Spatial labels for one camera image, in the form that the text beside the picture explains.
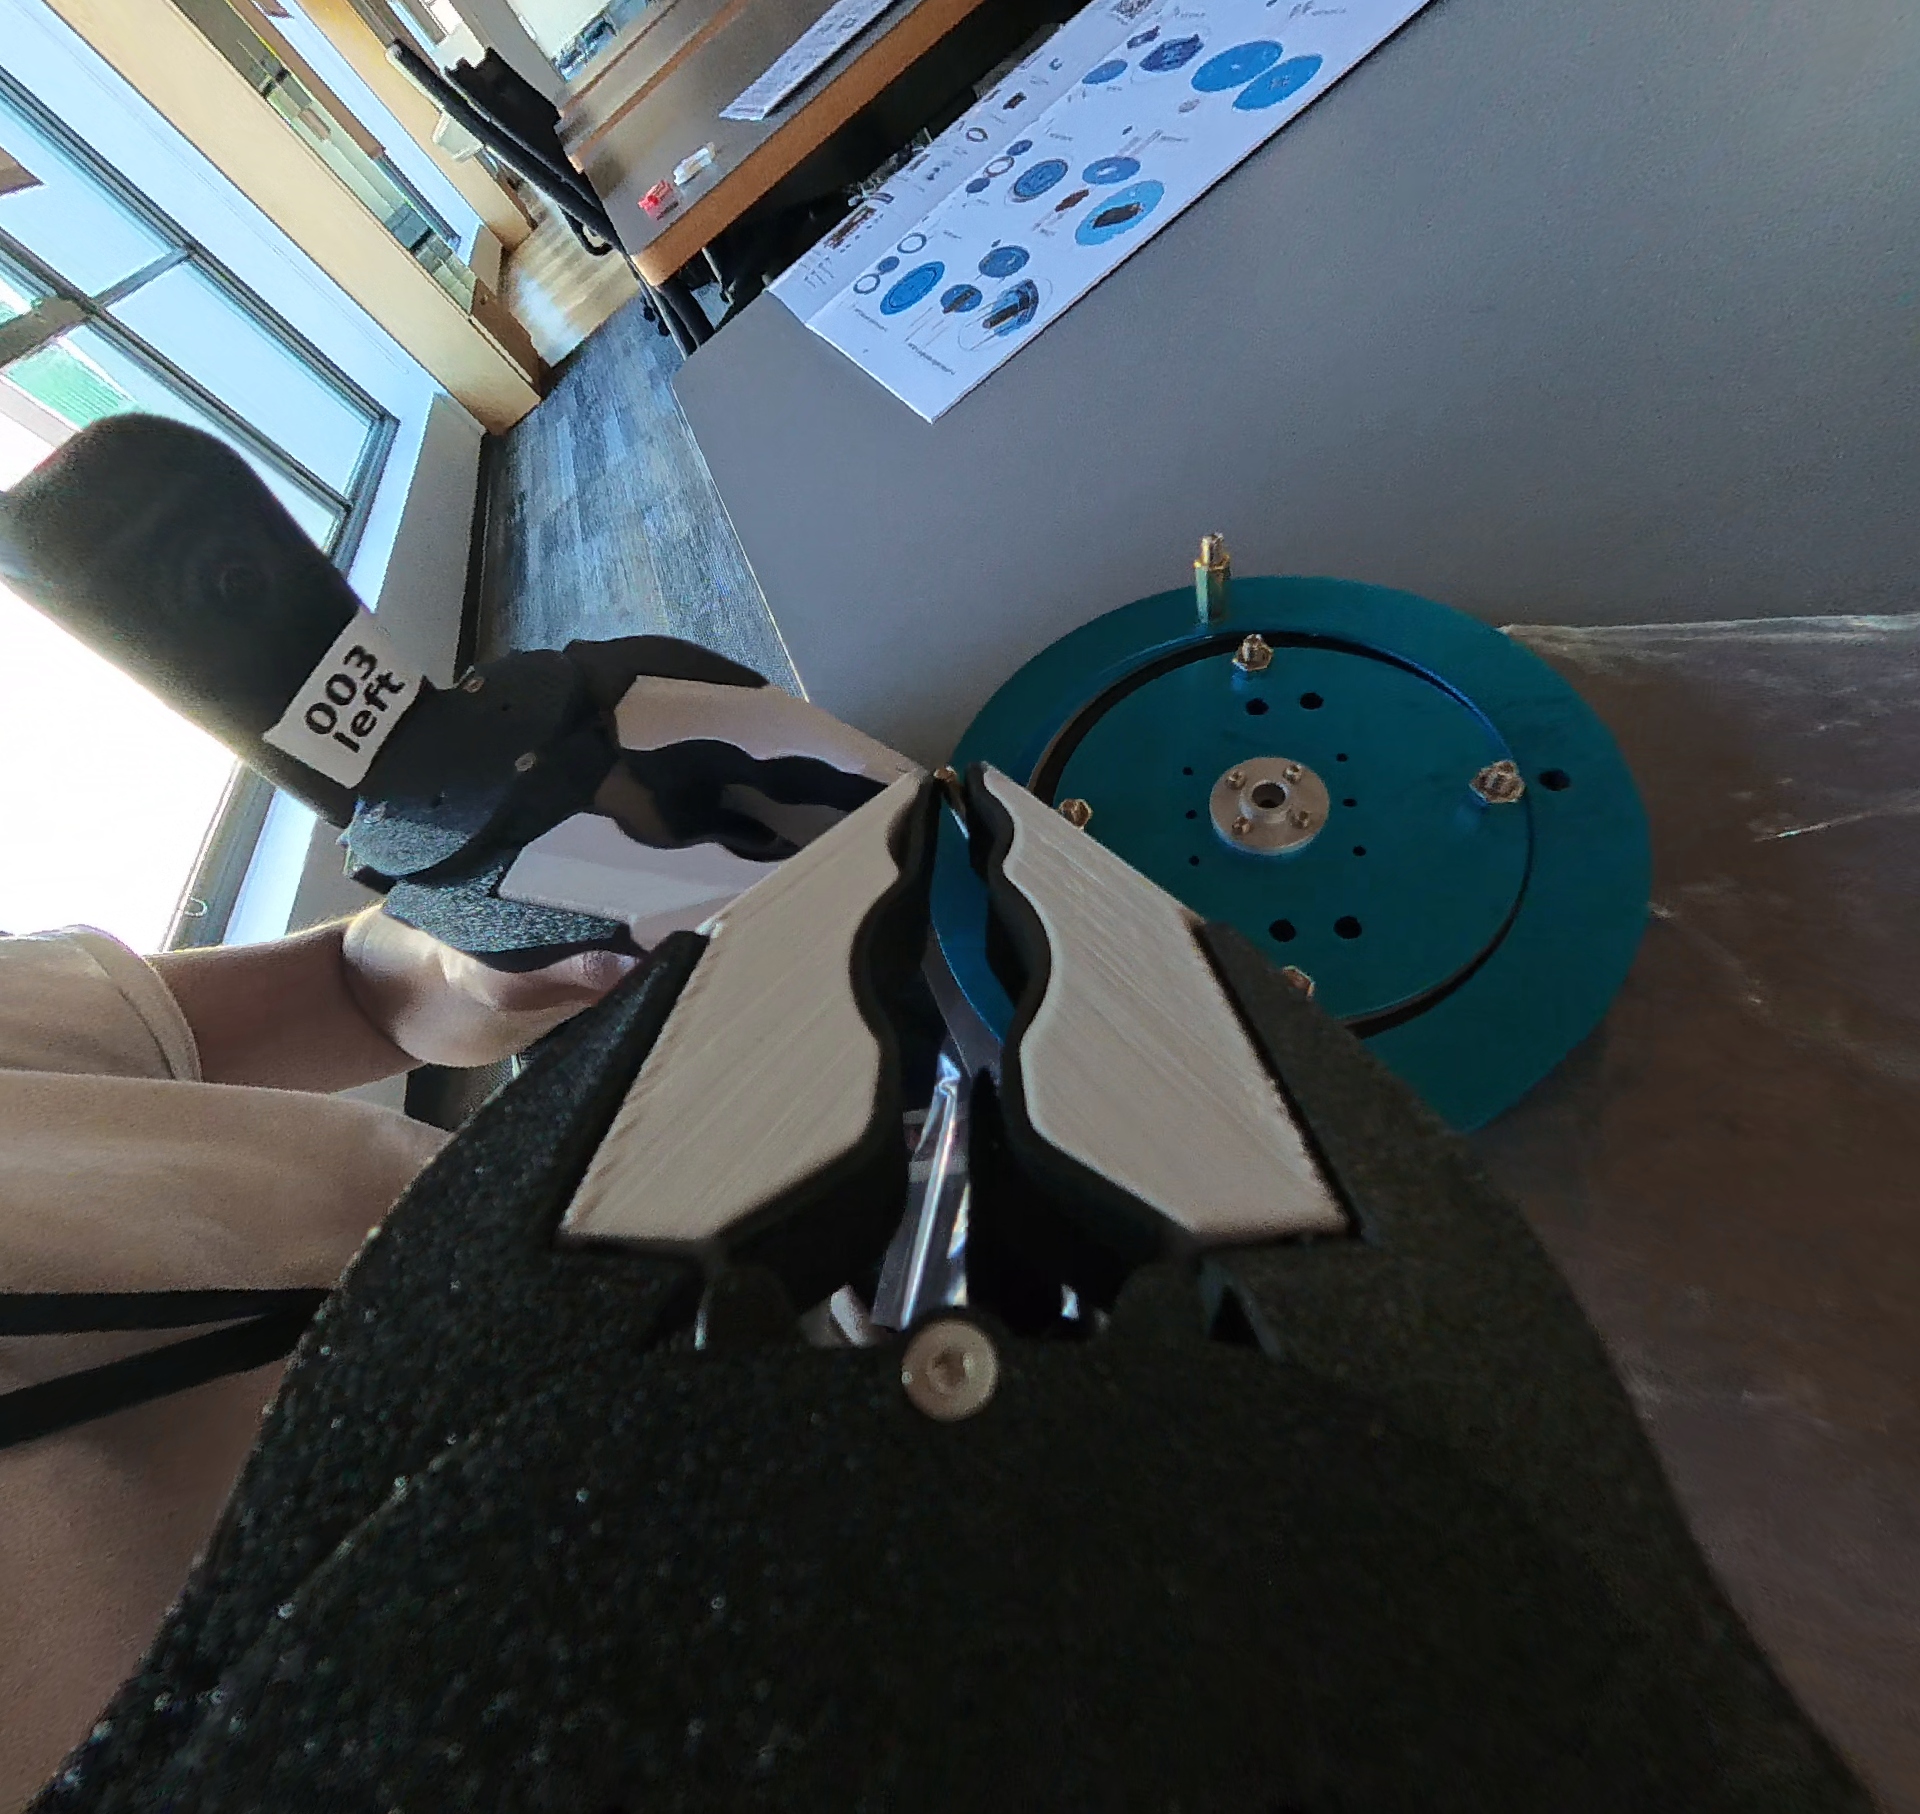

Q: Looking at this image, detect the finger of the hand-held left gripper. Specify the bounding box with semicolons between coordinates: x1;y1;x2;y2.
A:
609;676;924;796
499;775;879;950

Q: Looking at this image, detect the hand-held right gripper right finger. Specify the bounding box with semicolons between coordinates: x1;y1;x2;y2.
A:
964;761;1356;1259

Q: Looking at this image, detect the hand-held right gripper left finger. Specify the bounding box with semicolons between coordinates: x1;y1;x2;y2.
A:
558;768;945;1268

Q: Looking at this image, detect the blue round metal turntable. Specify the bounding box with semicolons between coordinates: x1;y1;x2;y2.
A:
900;577;1656;1133

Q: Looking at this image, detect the person's left forearm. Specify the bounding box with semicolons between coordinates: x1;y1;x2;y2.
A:
0;926;362;1096

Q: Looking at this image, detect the person's left hand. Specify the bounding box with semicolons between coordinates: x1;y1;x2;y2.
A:
343;912;654;1076

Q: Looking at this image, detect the large window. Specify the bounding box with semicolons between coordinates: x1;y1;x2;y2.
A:
0;44;399;947

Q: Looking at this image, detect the person's beige shirt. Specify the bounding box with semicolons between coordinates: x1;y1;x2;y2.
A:
0;1064;503;1814

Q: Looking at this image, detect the clear plastic bag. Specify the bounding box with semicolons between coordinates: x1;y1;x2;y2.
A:
869;614;1920;1814

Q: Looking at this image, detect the black office chair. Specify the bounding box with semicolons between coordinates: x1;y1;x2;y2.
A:
387;35;620;260

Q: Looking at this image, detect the assembly instruction sheet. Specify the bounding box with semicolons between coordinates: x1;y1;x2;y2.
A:
766;0;1502;424

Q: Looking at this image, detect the white printed sheet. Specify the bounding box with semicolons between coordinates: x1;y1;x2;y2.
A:
721;0;1026;124

